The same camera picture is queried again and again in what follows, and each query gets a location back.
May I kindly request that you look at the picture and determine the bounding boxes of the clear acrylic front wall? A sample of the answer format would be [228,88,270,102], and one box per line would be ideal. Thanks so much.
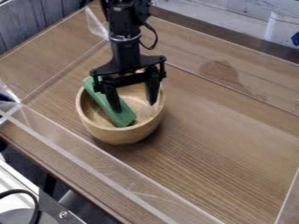
[0,80,223,224]

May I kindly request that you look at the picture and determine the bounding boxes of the black cable loop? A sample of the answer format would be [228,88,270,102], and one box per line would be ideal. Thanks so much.
[0,188,42,224]

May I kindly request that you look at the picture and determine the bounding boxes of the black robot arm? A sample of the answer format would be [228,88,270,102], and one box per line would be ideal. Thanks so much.
[90,0,166,112]

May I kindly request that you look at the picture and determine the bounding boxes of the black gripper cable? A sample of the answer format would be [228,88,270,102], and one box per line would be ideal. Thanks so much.
[138,22,159,51]

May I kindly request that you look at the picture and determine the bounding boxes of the clear acrylic corner bracket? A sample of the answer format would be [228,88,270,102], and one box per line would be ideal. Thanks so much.
[86,7,108,40]

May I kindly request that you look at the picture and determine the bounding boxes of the brown wooden bowl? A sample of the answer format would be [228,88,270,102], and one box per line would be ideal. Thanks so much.
[76,78,166,145]

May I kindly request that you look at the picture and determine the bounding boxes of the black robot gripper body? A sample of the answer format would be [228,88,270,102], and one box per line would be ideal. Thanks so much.
[90,36,166,93]

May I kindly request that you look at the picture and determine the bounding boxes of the grey metal bracket with screw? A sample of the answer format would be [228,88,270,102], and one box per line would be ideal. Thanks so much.
[38,190,87,224]

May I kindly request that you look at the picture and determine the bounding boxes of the green rectangular block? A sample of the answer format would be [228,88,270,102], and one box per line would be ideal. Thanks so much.
[82,77,136,128]

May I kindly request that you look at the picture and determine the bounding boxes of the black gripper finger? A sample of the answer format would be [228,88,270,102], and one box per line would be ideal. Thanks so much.
[146,66,160,105]
[103,84,122,113]

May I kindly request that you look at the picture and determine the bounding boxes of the white container in background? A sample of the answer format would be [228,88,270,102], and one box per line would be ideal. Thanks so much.
[264,11,299,49]

